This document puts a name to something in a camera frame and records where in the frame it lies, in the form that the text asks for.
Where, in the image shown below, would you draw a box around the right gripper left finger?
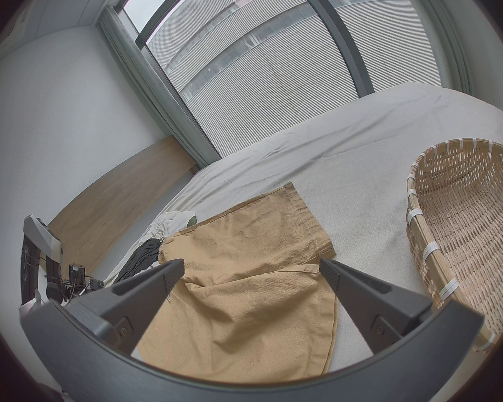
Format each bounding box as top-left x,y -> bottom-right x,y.
67,259 -> 186,358

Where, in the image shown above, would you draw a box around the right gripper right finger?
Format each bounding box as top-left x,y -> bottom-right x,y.
319,258 -> 434,357

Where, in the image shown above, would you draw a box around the tan shorts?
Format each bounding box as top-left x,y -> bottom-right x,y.
132,181 -> 340,383

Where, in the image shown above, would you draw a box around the black garment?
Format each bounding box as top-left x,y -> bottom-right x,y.
111,237 -> 164,286

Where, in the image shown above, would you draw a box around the white garment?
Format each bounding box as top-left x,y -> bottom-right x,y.
144,210 -> 198,242

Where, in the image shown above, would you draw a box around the round woven basket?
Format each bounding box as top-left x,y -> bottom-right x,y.
404,138 -> 503,353

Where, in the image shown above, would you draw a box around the bed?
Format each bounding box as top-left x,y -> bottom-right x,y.
46,81 -> 503,372

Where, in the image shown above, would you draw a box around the grey-green curtain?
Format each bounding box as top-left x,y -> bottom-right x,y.
97,6 -> 224,171
396,0 -> 476,97

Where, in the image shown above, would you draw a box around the window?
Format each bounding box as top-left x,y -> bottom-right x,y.
122,0 -> 453,168

